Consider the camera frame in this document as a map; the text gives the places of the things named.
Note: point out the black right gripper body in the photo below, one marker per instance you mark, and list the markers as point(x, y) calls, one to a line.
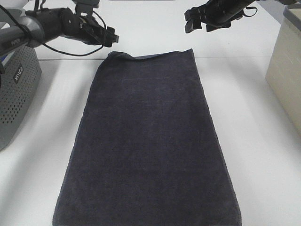
point(217, 12)

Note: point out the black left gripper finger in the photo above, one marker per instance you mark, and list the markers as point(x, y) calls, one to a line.
point(109, 31)
point(110, 39)

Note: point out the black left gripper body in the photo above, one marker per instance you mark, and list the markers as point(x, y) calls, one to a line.
point(63, 22)

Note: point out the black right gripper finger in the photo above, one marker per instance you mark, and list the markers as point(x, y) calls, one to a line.
point(193, 20)
point(212, 27)

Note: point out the dark navy towel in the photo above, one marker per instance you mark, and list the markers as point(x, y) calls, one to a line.
point(146, 152)

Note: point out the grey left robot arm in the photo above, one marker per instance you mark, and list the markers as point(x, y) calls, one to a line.
point(36, 28)

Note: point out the grey perforated plastic basket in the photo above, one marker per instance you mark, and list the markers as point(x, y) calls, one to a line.
point(18, 85)

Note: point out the beige bin with grey rim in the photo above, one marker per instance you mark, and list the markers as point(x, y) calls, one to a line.
point(284, 70)

